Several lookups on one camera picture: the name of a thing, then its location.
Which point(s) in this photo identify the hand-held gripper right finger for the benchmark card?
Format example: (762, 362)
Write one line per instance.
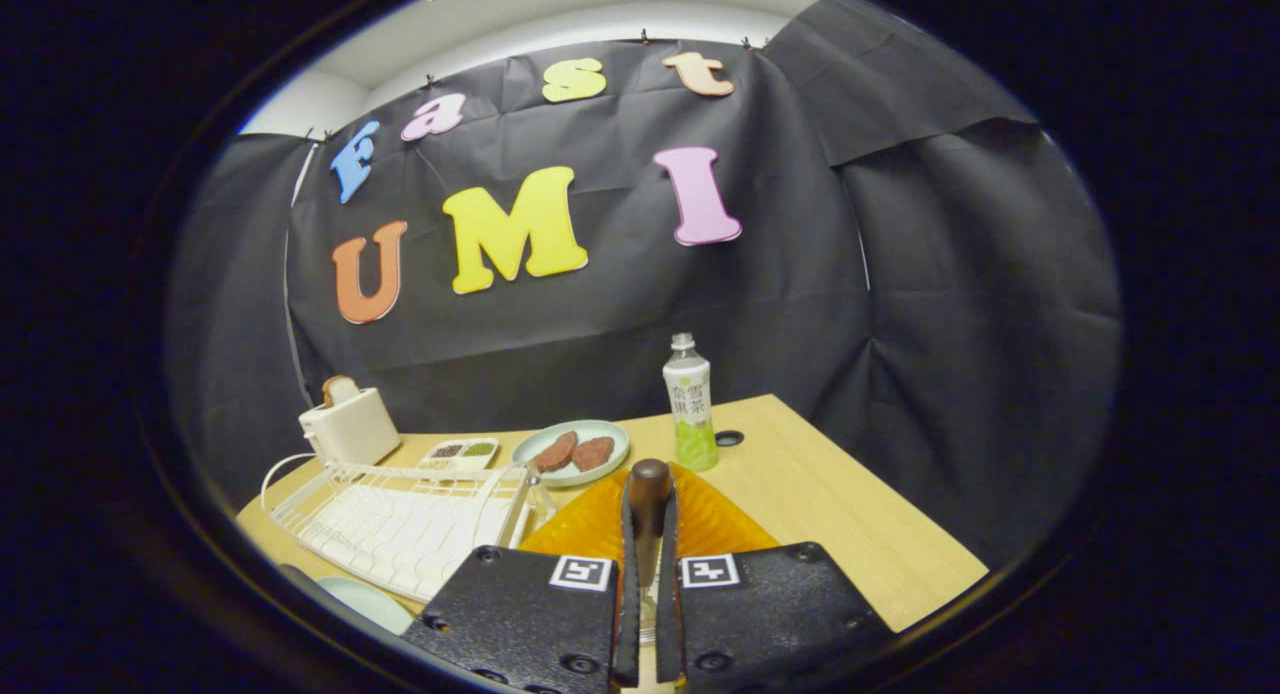
(668, 614)

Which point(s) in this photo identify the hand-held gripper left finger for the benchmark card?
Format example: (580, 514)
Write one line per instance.
(628, 614)

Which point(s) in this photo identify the pale green plate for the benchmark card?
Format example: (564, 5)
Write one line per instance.
(365, 604)
(618, 444)

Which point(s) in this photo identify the brown steak piece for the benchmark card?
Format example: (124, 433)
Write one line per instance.
(593, 454)
(555, 452)

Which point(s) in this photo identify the green tea bottle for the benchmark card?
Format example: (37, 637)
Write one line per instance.
(690, 404)

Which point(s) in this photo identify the white divided bean tray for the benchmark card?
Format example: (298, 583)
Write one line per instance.
(470, 462)

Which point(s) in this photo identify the white toaster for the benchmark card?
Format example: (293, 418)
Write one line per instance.
(355, 429)

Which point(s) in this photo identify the bread slice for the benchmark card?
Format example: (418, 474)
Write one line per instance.
(340, 390)

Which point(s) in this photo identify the black backdrop cloth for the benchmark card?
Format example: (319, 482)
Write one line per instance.
(950, 324)

